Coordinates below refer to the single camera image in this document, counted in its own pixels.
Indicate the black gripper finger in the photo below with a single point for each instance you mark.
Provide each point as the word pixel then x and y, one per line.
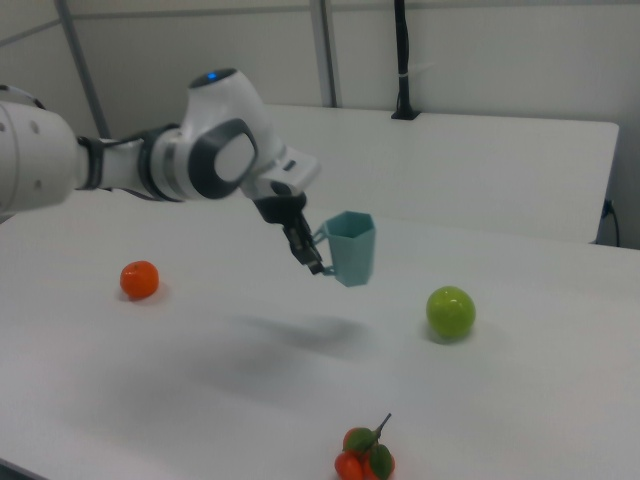
pixel 302 250
pixel 311 237

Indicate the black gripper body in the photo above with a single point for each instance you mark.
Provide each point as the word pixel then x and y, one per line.
pixel 282 207

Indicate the teal hexagonal mug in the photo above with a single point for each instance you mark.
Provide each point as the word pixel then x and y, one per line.
pixel 355 250

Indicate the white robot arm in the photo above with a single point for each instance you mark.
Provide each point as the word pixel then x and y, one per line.
pixel 210 150

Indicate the green apple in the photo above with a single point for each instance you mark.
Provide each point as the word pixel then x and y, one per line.
pixel 450 312

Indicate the orange tangerine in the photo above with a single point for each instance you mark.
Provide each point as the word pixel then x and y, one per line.
pixel 139 280

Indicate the white side table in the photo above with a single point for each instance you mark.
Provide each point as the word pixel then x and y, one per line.
pixel 475 165

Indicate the small red fruit cluster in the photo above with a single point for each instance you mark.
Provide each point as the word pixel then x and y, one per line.
pixel 352 462

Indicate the grey partition frame post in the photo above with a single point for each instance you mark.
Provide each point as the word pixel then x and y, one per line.
pixel 327 55
pixel 85 70

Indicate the black camera pole with base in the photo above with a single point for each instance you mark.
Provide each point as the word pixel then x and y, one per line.
pixel 402 60

